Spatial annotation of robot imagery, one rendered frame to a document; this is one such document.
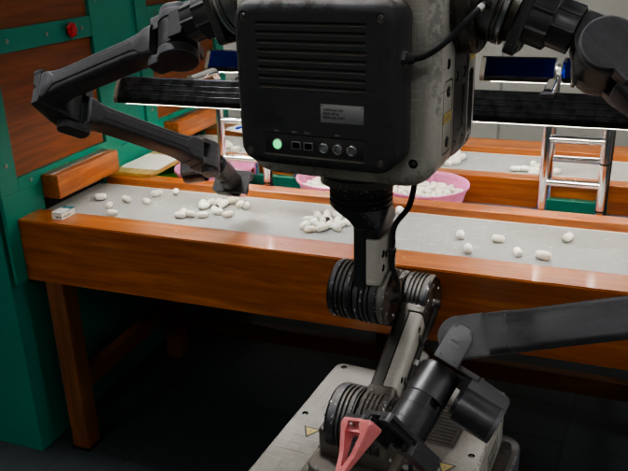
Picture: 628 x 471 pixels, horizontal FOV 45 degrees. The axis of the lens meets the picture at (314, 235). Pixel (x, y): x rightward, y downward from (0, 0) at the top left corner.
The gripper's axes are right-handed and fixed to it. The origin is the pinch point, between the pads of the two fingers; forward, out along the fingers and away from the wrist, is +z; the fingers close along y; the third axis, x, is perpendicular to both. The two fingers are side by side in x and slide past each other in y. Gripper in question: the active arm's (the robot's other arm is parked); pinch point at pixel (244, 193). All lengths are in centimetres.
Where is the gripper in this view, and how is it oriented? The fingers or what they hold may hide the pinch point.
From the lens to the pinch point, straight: 211.8
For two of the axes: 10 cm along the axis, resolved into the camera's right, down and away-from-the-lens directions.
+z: 2.8, 3.4, 9.0
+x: -2.1, 9.3, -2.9
